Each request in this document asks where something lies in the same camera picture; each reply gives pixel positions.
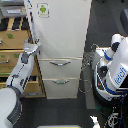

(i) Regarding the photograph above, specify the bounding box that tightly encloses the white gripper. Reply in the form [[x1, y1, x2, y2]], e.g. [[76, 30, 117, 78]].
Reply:
[[23, 42, 41, 56]]

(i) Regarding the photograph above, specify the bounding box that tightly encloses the white fridge door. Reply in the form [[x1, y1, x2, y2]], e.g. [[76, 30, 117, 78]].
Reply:
[[24, 0, 92, 59]]

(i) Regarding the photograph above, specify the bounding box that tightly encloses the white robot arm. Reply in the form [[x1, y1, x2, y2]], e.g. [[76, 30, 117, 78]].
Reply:
[[0, 43, 41, 128]]

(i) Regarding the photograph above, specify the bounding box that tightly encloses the coiled grey cable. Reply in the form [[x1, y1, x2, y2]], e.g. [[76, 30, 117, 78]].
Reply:
[[78, 43, 100, 94]]

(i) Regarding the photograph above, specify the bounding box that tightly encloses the green android sticker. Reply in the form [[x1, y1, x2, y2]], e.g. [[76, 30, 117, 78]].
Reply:
[[37, 3, 49, 18]]

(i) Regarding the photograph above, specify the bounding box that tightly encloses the wooden drawer cabinet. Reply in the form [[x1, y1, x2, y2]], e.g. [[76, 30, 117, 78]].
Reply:
[[0, 17, 45, 98]]

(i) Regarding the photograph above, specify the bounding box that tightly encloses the white refrigerator body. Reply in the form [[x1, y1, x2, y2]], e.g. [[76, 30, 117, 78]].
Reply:
[[23, 0, 93, 100]]

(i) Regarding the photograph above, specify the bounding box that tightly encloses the grey box on cabinet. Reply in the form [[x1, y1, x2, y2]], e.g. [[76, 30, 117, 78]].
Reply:
[[0, 6, 26, 17]]

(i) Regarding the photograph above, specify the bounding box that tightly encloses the lower fridge drawer handle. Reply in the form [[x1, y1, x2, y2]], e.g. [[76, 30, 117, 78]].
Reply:
[[52, 79, 70, 84]]

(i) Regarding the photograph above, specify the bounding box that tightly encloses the white blue robot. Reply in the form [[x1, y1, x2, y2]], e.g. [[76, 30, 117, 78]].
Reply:
[[92, 34, 128, 106]]

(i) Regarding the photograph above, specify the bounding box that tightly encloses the fridge drawer handle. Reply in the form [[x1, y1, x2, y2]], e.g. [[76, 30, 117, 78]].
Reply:
[[50, 61, 71, 66], [52, 79, 70, 84]]

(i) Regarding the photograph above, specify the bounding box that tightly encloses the upper fridge drawer handle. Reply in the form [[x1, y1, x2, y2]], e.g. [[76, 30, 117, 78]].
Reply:
[[50, 61, 71, 66]]

